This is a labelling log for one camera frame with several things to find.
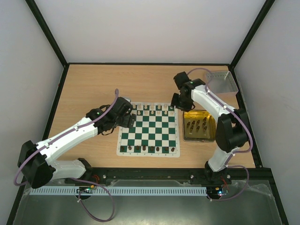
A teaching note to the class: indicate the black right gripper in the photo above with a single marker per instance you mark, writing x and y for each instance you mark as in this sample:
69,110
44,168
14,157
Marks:
177,103

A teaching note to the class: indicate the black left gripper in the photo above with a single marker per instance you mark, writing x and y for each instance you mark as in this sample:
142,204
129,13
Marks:
126,123

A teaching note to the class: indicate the gold metal tin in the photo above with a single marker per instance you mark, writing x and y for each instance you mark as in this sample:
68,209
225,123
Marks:
204,132

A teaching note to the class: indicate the green white chess board mat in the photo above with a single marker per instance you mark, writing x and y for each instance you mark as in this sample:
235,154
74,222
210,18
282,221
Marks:
156,125

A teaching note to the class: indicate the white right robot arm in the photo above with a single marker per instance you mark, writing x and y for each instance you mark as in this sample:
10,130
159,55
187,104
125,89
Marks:
232,128

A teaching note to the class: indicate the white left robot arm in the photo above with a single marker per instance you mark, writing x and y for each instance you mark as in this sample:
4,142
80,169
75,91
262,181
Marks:
38,162

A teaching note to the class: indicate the silver pink tin lid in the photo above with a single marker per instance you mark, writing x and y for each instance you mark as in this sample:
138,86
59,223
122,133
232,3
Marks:
221,83

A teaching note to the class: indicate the grey slotted cable duct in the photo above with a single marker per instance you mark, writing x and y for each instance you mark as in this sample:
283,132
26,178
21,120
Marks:
121,191

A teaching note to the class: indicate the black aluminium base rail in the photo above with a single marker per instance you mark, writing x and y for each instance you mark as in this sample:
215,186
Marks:
196,176

